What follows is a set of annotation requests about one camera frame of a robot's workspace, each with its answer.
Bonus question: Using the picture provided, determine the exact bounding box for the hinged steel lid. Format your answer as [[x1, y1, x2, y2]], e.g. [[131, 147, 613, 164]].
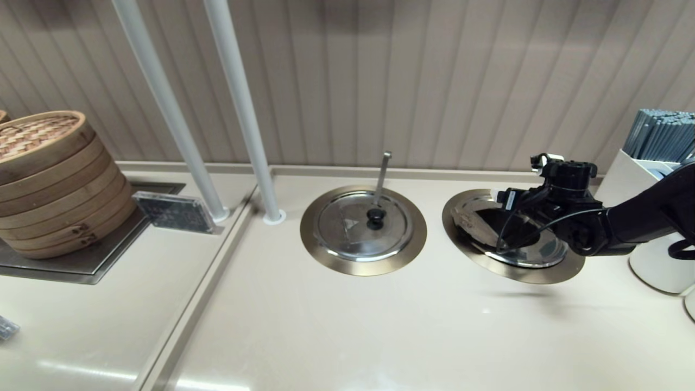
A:
[[453, 194, 570, 269]]

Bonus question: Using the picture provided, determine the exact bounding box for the steel lid with black knob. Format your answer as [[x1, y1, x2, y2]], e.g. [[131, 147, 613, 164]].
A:
[[315, 191, 413, 262]]

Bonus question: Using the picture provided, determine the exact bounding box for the bamboo steamer lid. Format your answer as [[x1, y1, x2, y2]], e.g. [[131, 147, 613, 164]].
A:
[[0, 111, 98, 185]]

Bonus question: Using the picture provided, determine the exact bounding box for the white utensil holder box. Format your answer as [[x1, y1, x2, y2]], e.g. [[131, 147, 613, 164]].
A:
[[596, 149, 684, 219]]

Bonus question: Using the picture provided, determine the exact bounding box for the steel soup pot insert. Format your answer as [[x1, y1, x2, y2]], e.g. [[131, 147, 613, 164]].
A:
[[473, 208, 544, 250]]

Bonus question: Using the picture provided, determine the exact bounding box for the grey chopsticks bundle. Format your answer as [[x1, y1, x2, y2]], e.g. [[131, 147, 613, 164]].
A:
[[623, 109, 695, 162]]

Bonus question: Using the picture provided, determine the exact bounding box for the white ceramic jar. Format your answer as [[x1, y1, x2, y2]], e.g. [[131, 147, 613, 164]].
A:
[[629, 238, 695, 295]]

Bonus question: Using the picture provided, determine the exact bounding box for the white pole with flange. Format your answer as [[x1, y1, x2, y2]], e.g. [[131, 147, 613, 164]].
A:
[[204, 0, 283, 220]]

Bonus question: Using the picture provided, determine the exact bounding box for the white round pole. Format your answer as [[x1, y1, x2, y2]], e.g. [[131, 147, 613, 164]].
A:
[[111, 0, 231, 223]]

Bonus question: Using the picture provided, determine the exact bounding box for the steel recessed steamer plate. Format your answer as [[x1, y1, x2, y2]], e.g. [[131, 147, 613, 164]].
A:
[[0, 183, 186, 286]]

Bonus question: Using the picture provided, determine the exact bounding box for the bamboo steamer basket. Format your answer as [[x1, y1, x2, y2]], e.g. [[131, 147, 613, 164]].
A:
[[0, 137, 119, 205], [0, 186, 138, 260], [0, 162, 134, 230]]

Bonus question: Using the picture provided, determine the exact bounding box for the small clear plastic piece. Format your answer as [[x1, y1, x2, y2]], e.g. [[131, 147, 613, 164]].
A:
[[0, 315, 21, 341]]

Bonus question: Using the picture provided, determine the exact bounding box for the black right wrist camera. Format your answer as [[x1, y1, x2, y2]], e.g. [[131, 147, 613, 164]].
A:
[[497, 187, 546, 218]]

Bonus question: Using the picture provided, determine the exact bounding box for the thin black camera cable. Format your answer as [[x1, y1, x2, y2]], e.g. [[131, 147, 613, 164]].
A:
[[496, 208, 604, 254]]

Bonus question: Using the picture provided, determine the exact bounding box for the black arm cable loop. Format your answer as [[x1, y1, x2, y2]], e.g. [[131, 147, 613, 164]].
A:
[[669, 239, 695, 261]]

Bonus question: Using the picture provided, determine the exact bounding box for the steel ladle unmarked handle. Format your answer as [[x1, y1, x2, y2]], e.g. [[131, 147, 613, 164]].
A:
[[374, 152, 393, 207]]

